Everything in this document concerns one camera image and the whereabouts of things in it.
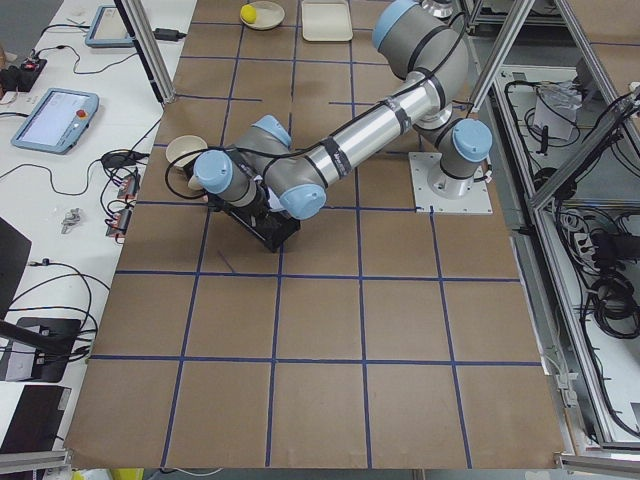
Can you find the cream bowl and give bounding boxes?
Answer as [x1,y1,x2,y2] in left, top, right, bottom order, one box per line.
[165,135,208,169]

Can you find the aluminium frame post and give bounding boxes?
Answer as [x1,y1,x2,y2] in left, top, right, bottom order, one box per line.
[114,0,175,105]

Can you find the black monitor stand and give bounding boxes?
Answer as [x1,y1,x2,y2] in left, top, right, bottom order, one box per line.
[1,220,81,383]

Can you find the yellow lemon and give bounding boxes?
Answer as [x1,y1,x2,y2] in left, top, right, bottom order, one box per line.
[240,4,258,25]

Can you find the near teach pendant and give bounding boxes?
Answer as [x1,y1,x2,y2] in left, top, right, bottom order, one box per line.
[11,88,100,155]

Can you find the grey metal clamp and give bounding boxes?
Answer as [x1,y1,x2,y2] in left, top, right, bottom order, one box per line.
[61,208,84,235]

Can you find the black power adapter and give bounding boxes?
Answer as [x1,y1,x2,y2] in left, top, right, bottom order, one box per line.
[153,28,184,42]

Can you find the teach pendant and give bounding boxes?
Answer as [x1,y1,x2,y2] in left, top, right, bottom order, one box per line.
[11,88,100,155]
[85,5,133,48]

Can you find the cream round plate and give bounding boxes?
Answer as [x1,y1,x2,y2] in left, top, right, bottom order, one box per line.
[241,1,285,30]

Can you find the black dish rack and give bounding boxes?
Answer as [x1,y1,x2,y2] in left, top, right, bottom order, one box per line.
[182,159,302,254]

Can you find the black cable bundle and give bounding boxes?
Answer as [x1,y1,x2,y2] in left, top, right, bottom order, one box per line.
[87,149,151,246]

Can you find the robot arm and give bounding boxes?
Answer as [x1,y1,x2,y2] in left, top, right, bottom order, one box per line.
[192,1,492,230]

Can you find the far teach pendant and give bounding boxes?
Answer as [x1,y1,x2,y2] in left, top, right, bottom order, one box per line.
[85,5,133,48]

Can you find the cream rectangular tray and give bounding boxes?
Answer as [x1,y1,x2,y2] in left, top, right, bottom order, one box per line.
[301,0,353,42]

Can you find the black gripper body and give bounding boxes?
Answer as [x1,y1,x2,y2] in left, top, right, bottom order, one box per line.
[247,184,270,225]

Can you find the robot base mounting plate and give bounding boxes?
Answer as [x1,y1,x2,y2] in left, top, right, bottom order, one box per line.
[408,152,493,215]

